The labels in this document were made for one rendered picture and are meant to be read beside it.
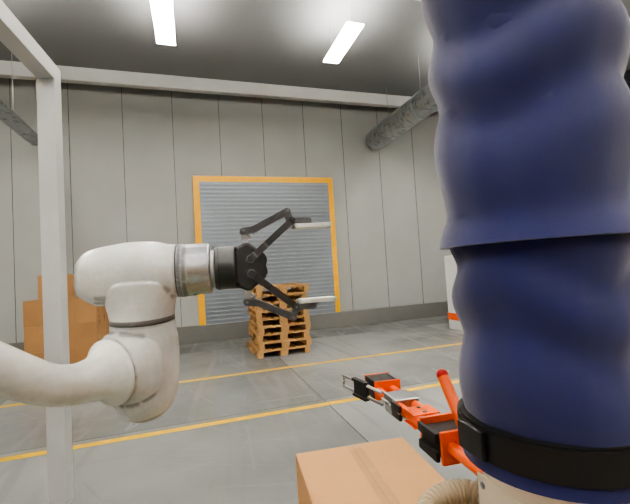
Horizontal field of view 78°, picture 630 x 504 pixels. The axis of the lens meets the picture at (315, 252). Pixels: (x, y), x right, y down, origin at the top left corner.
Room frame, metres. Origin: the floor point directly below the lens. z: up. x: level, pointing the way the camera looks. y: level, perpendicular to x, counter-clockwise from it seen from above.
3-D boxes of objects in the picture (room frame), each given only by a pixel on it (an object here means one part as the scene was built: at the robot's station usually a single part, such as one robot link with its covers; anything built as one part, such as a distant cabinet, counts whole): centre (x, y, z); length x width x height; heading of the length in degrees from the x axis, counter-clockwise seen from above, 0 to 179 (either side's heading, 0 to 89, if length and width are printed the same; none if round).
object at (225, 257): (0.68, 0.13, 1.59); 0.09 x 0.07 x 0.08; 103
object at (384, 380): (1.10, -0.17, 1.24); 0.08 x 0.07 x 0.05; 13
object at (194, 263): (0.67, 0.20, 1.59); 0.09 x 0.06 x 0.09; 13
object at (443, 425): (0.75, -0.24, 1.25); 0.10 x 0.08 x 0.06; 103
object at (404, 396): (0.96, -0.19, 1.24); 0.07 x 0.07 x 0.04; 13
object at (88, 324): (6.69, 4.24, 0.87); 1.20 x 1.01 x 1.74; 18
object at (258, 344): (7.88, 0.85, 0.65); 1.29 x 1.10 x 1.30; 18
